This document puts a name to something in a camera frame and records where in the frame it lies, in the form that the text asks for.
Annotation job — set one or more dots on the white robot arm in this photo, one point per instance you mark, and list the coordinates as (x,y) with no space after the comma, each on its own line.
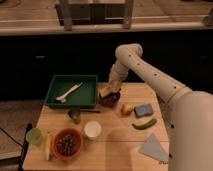
(191,116)

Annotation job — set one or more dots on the white plastic fork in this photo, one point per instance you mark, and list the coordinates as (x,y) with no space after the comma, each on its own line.
(62,98)

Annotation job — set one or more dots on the white cup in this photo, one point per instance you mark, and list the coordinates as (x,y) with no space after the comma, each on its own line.
(92,129)

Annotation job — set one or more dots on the blue sponge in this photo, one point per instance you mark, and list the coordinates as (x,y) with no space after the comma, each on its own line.
(143,110)

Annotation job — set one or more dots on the yellow banana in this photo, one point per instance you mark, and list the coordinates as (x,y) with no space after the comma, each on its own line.
(48,146)

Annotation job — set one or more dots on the green plastic tray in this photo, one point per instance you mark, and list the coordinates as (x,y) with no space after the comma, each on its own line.
(84,97)

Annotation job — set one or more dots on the grey folded cloth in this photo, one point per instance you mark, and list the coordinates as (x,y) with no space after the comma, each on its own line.
(153,148)

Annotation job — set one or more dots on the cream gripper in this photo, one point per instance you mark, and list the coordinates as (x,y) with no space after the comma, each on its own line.
(115,86)

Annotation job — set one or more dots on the green plastic cup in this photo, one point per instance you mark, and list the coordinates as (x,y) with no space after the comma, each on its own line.
(34,136)

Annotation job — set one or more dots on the small orange fruit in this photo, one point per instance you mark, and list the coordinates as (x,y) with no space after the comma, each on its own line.
(126,109)

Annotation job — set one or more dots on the purple bowl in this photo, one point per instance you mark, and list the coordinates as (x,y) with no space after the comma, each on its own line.
(109,99)

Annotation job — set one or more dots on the wooden block eraser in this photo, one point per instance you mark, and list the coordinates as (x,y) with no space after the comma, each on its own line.
(104,92)

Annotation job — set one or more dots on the green chili pepper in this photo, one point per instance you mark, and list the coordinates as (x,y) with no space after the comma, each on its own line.
(148,124)

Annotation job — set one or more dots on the orange bowl with beads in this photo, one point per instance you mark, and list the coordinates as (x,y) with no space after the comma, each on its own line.
(67,144)

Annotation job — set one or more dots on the wooden stool frame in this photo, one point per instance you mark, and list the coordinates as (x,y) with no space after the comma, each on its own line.
(94,12)

